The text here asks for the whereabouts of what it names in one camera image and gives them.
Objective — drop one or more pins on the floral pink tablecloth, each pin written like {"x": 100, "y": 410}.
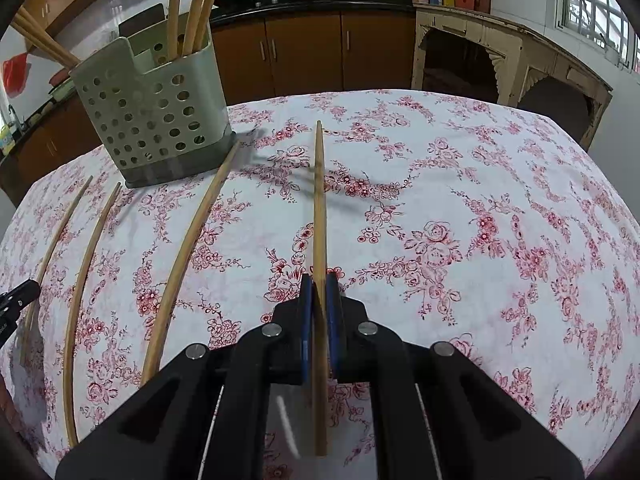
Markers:
{"x": 450, "y": 219}

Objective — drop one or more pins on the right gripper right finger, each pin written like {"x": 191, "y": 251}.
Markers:
{"x": 436, "y": 414}

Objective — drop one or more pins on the green perforated utensil holder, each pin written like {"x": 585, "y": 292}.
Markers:
{"x": 159, "y": 118}

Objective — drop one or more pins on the stacked bowls on counter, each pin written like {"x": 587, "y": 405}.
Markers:
{"x": 61, "y": 85}

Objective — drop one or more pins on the dark cutting board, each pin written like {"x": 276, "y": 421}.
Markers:
{"x": 142, "y": 20}

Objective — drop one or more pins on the wooden lower cabinets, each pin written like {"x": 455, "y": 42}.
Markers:
{"x": 283, "y": 50}

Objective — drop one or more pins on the cream carved side table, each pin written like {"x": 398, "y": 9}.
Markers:
{"x": 519, "y": 55}

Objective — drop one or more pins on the red hanging plastic bag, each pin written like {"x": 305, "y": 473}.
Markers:
{"x": 14, "y": 74}

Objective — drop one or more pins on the yellow detergent bottle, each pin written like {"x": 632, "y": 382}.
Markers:
{"x": 7, "y": 141}

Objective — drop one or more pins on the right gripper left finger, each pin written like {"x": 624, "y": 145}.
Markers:
{"x": 204, "y": 414}

